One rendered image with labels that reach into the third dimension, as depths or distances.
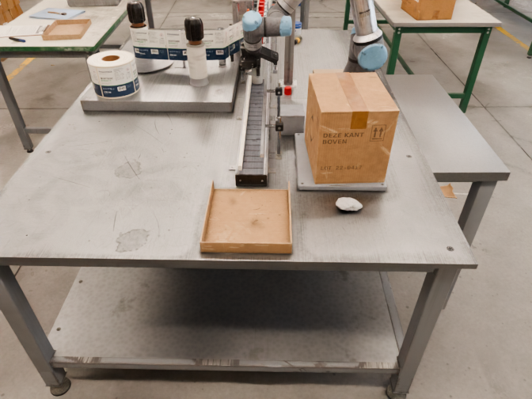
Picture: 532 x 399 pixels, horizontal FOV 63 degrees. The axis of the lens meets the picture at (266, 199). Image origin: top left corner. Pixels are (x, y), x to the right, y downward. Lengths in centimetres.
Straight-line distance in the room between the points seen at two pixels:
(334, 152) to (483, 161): 64
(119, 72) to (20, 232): 86
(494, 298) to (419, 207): 109
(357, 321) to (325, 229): 65
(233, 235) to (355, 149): 48
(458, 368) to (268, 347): 85
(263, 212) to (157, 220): 33
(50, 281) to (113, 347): 77
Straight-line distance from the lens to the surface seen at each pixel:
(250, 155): 156
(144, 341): 185
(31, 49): 319
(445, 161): 175
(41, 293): 249
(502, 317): 242
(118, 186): 157
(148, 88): 213
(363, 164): 146
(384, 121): 139
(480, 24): 375
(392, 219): 141
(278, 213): 137
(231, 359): 175
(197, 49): 204
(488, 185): 182
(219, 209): 139
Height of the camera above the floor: 171
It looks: 38 degrees down
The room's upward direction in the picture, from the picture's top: straight up
